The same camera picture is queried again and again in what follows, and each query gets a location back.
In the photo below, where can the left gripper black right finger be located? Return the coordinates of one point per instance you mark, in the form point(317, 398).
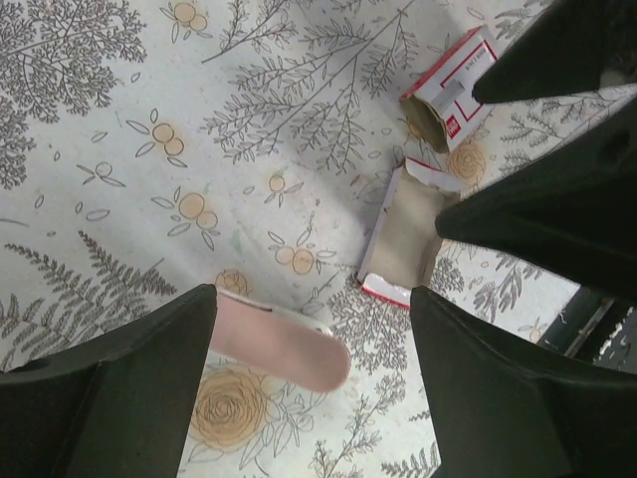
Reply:
point(505, 407)

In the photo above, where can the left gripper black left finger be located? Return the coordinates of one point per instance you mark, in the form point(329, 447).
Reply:
point(118, 405)

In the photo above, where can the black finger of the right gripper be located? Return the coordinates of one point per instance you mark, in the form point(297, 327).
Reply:
point(572, 212)
point(573, 47)

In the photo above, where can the staple box tray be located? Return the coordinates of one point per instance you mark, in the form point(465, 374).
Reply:
point(404, 243)

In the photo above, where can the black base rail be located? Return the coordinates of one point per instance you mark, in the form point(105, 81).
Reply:
point(594, 329)

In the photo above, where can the red staple box sleeve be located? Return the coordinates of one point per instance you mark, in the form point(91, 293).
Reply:
point(440, 105)

